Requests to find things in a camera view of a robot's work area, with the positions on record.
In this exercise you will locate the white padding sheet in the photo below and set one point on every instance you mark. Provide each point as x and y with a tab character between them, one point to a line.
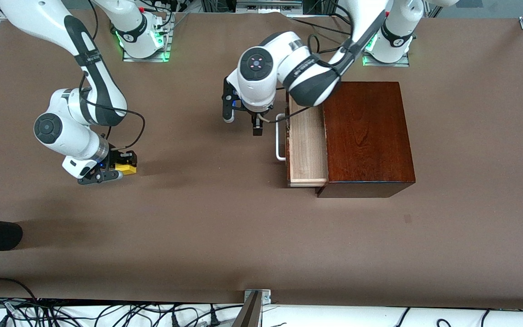
334	318

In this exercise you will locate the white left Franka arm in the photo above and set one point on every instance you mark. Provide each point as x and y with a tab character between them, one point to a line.
307	72

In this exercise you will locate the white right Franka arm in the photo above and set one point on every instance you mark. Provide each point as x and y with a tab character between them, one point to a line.
98	81

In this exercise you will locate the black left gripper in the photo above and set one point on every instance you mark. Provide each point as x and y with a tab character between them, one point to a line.
256	120

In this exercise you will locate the dark metal beam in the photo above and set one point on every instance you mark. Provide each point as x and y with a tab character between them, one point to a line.
249	313

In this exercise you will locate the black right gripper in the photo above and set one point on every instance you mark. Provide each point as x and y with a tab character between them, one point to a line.
117	158

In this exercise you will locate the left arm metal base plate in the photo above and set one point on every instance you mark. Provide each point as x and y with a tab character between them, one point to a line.
386	64

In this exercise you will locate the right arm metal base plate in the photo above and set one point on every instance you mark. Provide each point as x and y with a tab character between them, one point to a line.
145	59

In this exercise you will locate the silver metal bracket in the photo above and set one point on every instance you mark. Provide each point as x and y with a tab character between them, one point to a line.
263	295

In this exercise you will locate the yellow block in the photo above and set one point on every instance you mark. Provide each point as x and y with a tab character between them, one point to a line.
126	170

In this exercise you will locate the dark brown wooden cabinet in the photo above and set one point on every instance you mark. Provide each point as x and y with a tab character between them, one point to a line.
370	136

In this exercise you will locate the grey metal rack frame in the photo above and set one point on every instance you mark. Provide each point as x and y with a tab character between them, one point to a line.
268	5

